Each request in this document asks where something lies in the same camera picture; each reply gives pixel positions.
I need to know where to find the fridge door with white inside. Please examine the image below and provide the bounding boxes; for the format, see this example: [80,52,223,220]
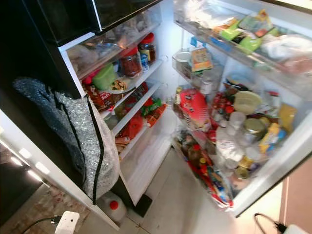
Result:
[168,0,312,218]

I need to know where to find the black fridge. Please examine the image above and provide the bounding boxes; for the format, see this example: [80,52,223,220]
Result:
[0,0,312,218]

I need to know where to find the silver sparkly hanging cloth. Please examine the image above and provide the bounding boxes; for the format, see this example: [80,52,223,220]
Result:
[12,77,120,205]

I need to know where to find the dark red food packet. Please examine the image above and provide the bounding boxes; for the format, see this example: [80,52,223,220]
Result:
[85,83,112,110]

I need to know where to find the green plastic container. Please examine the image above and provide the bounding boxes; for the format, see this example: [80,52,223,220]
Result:
[92,63,117,91]

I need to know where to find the plate with food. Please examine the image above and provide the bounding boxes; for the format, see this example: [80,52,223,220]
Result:
[108,78,130,93]

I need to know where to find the red plastic bag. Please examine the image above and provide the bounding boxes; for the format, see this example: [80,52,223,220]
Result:
[119,115,144,142]

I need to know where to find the red paste jar red lid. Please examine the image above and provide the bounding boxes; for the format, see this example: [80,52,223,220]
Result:
[121,46,143,78]

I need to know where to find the white jug with red cap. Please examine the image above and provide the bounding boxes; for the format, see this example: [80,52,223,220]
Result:
[97,192,127,224]

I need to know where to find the orange red food packet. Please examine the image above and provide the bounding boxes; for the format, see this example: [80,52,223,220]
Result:
[146,104,167,128]

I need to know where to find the black freezer door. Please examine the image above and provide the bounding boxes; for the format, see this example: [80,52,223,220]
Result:
[93,0,162,32]

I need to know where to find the dark jar red lid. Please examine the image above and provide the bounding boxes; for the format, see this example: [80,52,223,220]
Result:
[137,33,156,63]

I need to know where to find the dark bottle gold cap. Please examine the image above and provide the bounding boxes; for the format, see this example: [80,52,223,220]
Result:
[173,87,183,117]

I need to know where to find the white round cup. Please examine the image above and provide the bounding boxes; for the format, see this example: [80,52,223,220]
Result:
[174,49,193,73]

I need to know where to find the large red pouch white label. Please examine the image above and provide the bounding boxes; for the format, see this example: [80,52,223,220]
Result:
[178,88,210,131]

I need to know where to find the yellow green labelled carton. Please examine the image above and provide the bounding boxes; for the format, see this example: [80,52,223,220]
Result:
[190,46,214,73]

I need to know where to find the large clear plastic bottle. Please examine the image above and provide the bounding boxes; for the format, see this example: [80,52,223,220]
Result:
[215,127,244,164]

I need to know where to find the red blue snack packet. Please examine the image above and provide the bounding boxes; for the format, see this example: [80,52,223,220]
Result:
[205,163,234,208]

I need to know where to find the clear crumpled plastic bag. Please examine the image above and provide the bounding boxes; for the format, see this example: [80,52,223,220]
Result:
[185,0,239,30]

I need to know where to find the container with pale green lid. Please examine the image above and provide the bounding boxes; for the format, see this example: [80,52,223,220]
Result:
[233,91,265,115]

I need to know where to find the metal tin can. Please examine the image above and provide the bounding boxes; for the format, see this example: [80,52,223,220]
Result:
[243,118,269,142]

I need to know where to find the light green snack packets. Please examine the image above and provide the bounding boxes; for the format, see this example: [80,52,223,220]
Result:
[219,10,276,52]

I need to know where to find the yellow blue packet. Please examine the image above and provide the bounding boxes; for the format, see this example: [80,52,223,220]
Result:
[259,123,287,154]

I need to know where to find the white bottle red cap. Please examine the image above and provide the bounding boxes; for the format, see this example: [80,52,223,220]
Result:
[266,90,282,117]

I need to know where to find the white plastic bag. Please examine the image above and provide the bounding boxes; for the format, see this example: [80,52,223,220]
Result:
[261,34,312,61]

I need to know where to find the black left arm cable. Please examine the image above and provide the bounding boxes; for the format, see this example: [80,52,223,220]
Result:
[22,215,61,234]

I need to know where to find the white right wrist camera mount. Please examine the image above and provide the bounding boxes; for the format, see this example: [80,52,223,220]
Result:
[284,224,312,234]

